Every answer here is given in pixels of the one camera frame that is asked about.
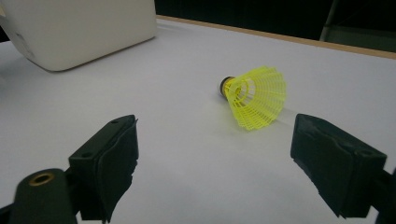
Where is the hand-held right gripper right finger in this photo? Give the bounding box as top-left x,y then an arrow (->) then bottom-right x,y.
290,113 -> 388,219

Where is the yellow plastic shuttlecock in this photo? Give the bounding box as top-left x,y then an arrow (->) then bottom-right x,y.
217,65 -> 288,132

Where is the white plastic storage bin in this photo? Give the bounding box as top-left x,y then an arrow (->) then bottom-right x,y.
0,0 -> 158,73

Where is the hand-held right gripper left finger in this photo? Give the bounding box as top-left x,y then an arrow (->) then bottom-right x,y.
68,114 -> 140,224

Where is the white metal stand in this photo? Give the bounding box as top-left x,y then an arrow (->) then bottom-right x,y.
319,0 -> 396,52

